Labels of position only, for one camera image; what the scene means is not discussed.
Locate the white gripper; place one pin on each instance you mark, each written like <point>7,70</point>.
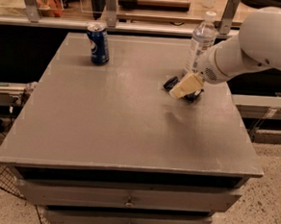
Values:
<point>207,68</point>

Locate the blue rxbar blueberry wrapper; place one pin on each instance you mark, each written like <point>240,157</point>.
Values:
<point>170,84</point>

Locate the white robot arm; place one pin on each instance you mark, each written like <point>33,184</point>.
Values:
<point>256,47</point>

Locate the clear plastic water bottle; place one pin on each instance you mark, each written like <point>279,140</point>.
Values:
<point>203,37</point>

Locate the blue pepsi can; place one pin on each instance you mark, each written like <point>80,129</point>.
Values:
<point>97,35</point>

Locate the grey lower drawer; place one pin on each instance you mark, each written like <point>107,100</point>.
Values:
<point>79,217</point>

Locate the grey drawer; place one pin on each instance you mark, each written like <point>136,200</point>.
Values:
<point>127,196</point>
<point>79,217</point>

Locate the grey top drawer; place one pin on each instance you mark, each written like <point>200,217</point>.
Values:
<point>127,196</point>

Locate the black wire rack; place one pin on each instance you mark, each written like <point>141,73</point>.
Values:
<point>7,183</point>

